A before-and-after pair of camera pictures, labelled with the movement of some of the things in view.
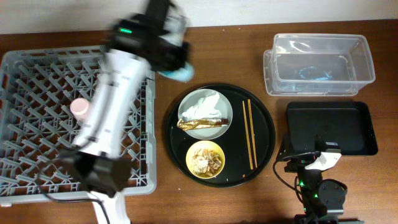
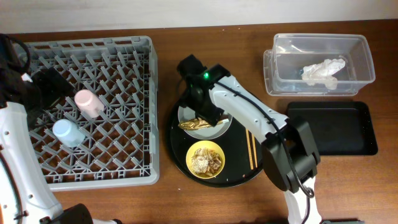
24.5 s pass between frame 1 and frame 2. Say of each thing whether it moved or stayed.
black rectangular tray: stayed
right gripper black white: moved
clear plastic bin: stayed
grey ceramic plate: moved
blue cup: moved
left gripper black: moved
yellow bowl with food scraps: stayed
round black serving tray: stayed
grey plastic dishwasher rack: stayed
